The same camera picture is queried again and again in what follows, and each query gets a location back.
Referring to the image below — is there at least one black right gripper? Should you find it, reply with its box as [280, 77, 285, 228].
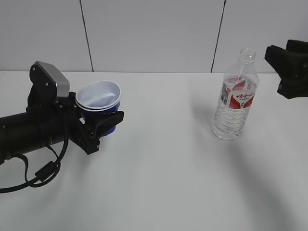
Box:
[264, 39, 308, 99]

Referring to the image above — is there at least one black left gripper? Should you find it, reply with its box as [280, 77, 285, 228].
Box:
[48, 91, 124, 154]

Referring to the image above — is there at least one blue paper cup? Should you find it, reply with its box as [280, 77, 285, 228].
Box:
[75, 80, 121, 138]

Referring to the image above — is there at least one clear Wahaha water bottle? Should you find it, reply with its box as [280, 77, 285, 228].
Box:
[214, 48, 259, 141]

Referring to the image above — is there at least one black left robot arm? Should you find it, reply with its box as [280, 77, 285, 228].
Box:
[0, 92, 124, 164]

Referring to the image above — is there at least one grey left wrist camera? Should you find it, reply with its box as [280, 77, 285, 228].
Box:
[26, 61, 71, 112]

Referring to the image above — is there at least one black left camera cable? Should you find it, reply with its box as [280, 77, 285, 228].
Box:
[0, 115, 70, 194]

